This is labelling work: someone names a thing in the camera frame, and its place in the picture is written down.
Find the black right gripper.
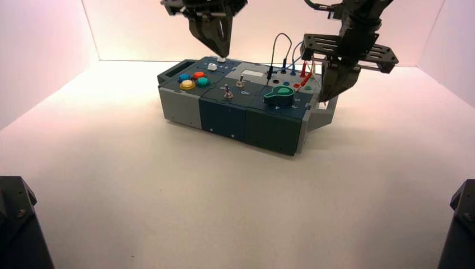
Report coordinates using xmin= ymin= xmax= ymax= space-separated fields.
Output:
xmin=301 ymin=13 xmax=399 ymax=103

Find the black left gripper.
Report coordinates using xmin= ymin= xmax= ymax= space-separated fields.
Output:
xmin=160 ymin=0 xmax=249 ymax=58

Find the teal and grey control box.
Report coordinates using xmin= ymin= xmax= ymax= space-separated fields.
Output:
xmin=157 ymin=55 xmax=338 ymax=157

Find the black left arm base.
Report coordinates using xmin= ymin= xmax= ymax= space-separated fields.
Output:
xmin=0 ymin=176 xmax=55 ymax=269

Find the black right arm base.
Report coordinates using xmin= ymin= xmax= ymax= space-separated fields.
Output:
xmin=437 ymin=179 xmax=475 ymax=269

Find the green rotary dial knob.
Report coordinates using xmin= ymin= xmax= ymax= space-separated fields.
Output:
xmin=263 ymin=86 xmax=295 ymax=107

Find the white jumper cable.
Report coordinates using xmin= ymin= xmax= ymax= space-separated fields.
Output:
xmin=310 ymin=63 xmax=328 ymax=110

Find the red jumper cable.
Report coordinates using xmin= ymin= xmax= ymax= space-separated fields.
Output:
xmin=297 ymin=60 xmax=315 ymax=89

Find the blue jumper cable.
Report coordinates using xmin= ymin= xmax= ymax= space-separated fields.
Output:
xmin=276 ymin=40 xmax=306 ymax=76

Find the black jumper cable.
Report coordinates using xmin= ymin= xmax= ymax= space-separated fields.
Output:
xmin=267 ymin=33 xmax=293 ymax=81

